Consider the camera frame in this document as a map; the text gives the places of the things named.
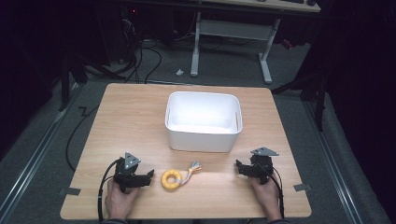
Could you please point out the white plastic bin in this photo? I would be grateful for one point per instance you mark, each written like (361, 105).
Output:
(202, 124)

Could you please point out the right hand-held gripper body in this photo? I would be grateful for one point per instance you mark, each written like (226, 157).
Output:
(262, 166)

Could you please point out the person's right hand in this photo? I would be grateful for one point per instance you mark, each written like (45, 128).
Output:
(266, 197)

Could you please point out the metal floor rail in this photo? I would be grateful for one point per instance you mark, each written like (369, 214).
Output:
(37, 149)
(333, 161)

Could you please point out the white-legged desk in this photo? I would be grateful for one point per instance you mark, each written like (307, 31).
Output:
(233, 29)

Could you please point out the black stand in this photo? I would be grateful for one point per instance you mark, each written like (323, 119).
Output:
(67, 81)
(319, 96)

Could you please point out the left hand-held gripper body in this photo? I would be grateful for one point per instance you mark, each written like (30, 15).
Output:
(126, 174)

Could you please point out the crumpled white paper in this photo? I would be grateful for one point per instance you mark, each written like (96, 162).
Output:
(179, 72)

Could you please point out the person's left hand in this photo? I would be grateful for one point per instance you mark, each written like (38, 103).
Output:
(118, 202)

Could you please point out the grey tape piece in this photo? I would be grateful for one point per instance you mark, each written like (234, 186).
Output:
(70, 191)
(302, 187)

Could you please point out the red object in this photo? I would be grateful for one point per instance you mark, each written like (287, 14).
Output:
(287, 43)

